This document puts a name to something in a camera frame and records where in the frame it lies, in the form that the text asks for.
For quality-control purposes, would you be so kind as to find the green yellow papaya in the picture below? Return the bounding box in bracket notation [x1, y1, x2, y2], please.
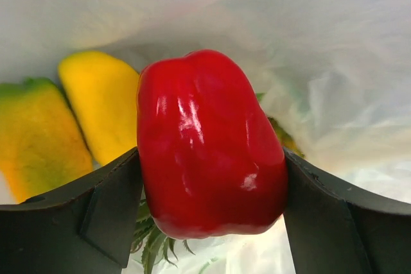
[1, 78, 93, 203]

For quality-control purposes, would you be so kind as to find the toy pineapple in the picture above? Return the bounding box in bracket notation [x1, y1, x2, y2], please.
[130, 92, 306, 274]

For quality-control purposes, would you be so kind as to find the pale green plastic bag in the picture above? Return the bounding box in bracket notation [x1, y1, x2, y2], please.
[1, 0, 410, 273]

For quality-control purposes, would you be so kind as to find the red bell pepper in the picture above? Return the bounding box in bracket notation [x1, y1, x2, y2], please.
[137, 49, 288, 239]

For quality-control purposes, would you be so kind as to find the yellow mango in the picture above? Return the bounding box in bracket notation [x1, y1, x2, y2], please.
[58, 51, 139, 166]

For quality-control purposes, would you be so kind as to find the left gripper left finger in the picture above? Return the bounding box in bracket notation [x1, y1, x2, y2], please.
[1, 148, 143, 273]

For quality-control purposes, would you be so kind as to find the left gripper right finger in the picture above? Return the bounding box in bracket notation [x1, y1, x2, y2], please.
[284, 149, 410, 274]

